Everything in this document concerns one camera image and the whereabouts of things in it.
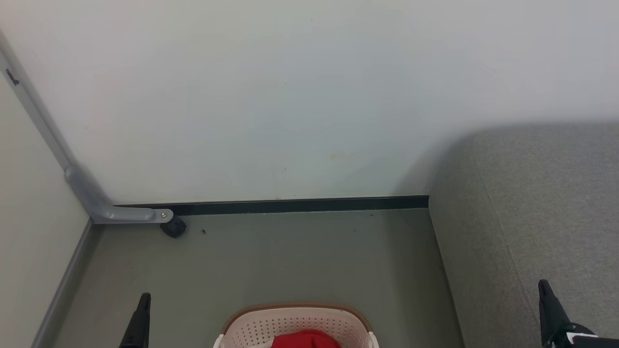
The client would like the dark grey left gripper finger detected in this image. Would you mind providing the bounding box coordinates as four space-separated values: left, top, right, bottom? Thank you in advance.
119 292 152 348

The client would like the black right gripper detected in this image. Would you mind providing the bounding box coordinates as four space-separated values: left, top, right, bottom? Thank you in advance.
538 279 619 348

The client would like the red garment with white trim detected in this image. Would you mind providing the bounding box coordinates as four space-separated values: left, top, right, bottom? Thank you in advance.
271 330 342 348

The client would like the grey fabric sofa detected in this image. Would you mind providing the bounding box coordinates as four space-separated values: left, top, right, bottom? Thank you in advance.
428 123 619 348

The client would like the grey skirting strip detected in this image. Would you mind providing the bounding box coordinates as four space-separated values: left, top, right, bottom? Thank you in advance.
31 219 105 348

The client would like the black caster wheel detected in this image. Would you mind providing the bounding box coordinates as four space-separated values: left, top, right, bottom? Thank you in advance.
160 217 187 239

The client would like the cream perforated laundry basket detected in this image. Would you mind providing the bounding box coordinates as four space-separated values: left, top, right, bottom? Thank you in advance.
213 303 380 348

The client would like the black baseboard strip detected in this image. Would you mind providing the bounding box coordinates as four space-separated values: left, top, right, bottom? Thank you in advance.
114 195 430 217

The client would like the grey metal bracket with caster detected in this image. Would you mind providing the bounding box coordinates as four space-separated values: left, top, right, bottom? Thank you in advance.
0 33 174 224

